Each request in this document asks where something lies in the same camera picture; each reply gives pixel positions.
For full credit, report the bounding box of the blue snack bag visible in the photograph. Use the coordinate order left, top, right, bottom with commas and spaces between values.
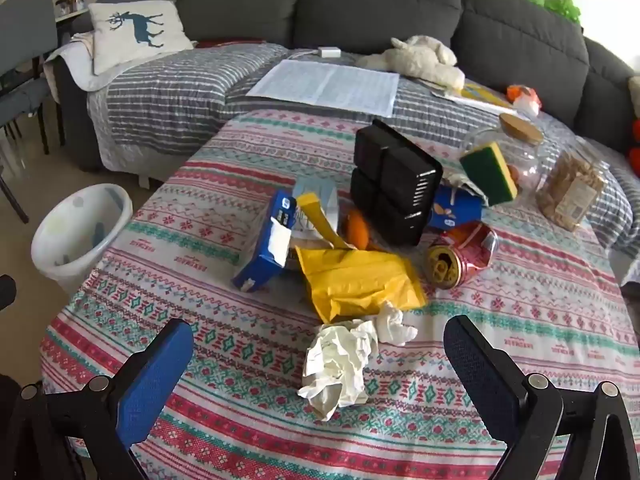
430, 175, 488, 233

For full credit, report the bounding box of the orange toy piece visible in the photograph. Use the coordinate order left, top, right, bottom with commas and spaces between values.
345, 209, 375, 252

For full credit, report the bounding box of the yellow plastic piece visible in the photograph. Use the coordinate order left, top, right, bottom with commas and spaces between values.
295, 192, 427, 325

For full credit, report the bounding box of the black plastic tray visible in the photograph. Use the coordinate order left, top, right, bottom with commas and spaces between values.
350, 119, 444, 247

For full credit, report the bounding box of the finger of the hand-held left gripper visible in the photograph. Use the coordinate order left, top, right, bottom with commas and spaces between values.
0, 275, 17, 312

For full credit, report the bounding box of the yellow book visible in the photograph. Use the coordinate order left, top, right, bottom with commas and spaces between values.
460, 80, 507, 107

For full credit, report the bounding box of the crushed red drink can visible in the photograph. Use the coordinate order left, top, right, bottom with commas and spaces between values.
425, 222, 499, 290

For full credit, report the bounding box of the white quilted throw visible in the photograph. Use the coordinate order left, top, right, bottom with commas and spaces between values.
44, 31, 116, 92

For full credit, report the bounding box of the red green patterned tablecloth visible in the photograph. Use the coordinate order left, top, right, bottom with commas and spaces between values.
40, 107, 640, 480

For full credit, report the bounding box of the white printed paper sheet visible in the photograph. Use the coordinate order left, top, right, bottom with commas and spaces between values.
246, 59, 401, 118

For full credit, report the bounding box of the orange white toy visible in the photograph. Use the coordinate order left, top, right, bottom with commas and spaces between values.
506, 85, 543, 116

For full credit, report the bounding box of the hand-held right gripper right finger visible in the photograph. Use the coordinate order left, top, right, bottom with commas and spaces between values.
443, 315, 640, 480

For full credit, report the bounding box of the white plastic waste bin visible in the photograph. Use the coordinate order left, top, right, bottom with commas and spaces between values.
31, 183, 134, 295

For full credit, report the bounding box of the cream plush toy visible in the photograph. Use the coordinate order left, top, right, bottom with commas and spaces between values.
356, 35, 466, 90

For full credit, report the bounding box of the white deer print pillow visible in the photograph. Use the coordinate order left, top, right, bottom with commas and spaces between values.
87, 0, 195, 76

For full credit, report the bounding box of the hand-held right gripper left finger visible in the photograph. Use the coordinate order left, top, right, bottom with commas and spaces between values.
12, 318, 195, 480

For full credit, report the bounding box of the pale blue paper packet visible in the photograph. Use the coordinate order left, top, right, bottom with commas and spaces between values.
291, 179, 341, 241

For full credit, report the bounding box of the green yellow sponge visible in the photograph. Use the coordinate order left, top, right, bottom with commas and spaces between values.
460, 141, 519, 206

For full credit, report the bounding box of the dark grey sofa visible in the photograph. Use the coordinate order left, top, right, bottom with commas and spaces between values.
52, 0, 640, 173

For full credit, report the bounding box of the grey striped quilt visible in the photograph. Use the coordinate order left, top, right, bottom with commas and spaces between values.
87, 42, 636, 261

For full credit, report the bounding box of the crumpled white tissue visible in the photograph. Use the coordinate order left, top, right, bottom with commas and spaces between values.
374, 301, 418, 346

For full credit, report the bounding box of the blue cardboard box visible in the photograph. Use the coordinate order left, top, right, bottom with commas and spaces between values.
231, 190, 298, 293

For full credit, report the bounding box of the green plush toy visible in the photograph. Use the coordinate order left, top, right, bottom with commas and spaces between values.
544, 0, 582, 25

